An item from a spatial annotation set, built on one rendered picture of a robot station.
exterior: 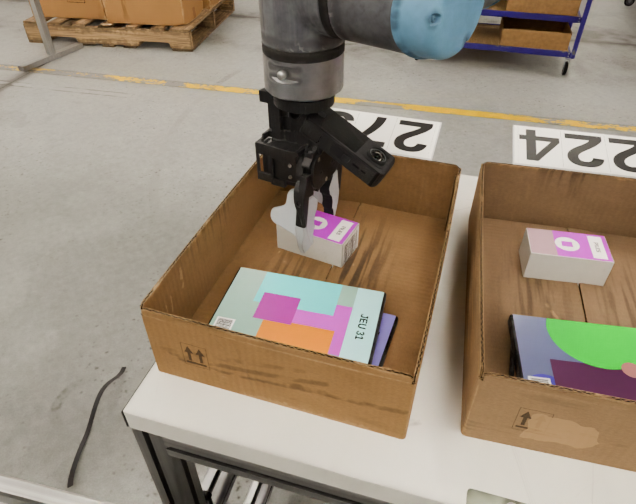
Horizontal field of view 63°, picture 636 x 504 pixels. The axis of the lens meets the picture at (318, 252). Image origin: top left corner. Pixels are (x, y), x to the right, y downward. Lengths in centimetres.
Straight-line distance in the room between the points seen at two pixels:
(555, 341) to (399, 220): 29
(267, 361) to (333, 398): 7
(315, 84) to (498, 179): 34
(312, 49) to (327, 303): 28
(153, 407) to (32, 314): 135
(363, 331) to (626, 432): 26
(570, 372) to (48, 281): 173
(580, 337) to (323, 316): 29
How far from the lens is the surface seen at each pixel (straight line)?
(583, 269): 74
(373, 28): 50
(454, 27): 50
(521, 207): 83
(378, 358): 58
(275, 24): 57
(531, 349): 62
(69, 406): 162
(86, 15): 431
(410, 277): 70
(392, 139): 80
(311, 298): 62
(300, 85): 58
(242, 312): 61
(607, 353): 65
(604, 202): 84
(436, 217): 81
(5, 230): 235
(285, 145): 64
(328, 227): 70
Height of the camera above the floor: 122
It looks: 40 degrees down
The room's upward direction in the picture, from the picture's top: straight up
